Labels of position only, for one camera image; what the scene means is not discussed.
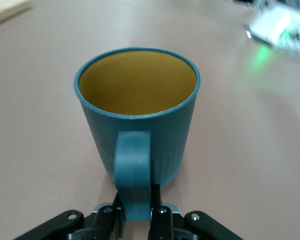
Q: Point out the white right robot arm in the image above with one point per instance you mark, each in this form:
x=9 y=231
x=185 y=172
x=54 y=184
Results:
x=270 y=25

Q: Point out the right arm aluminium base plate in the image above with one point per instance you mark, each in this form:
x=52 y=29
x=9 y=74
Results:
x=290 y=47

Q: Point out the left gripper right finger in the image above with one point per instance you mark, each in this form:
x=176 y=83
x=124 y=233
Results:
x=165 y=225

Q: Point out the bamboo cutting board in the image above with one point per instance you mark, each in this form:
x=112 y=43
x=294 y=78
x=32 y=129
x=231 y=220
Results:
x=5 y=10

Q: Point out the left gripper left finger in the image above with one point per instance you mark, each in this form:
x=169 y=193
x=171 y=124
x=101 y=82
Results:
x=100 y=225

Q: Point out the teal cup yellow inside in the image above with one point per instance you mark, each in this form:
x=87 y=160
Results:
x=140 y=140

